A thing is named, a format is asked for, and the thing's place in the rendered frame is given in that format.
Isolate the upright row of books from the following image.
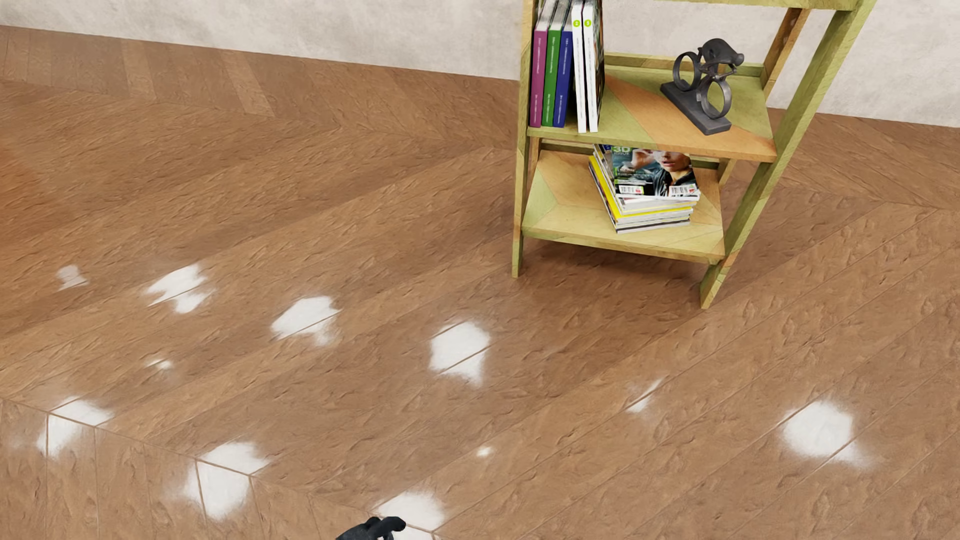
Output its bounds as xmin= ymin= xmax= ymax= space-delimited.
xmin=541 ymin=0 xmax=570 ymax=129

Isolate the blue book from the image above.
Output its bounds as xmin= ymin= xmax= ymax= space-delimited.
xmin=552 ymin=2 xmax=575 ymax=129

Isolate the green wooden shelf unit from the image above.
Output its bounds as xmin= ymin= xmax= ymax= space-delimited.
xmin=511 ymin=0 xmax=878 ymax=310

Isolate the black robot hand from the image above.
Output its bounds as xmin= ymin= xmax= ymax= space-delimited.
xmin=335 ymin=516 xmax=408 ymax=540

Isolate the stack of magazines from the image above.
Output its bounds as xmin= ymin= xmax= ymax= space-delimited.
xmin=588 ymin=144 xmax=702 ymax=235

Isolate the white book green spine mark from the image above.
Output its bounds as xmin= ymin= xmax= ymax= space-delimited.
xmin=582 ymin=0 xmax=606 ymax=134

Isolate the dark metal ring sculpture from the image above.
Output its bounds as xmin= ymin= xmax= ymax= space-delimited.
xmin=660 ymin=38 xmax=746 ymax=137

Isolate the magenta book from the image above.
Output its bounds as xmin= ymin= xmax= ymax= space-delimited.
xmin=529 ymin=0 xmax=558 ymax=129

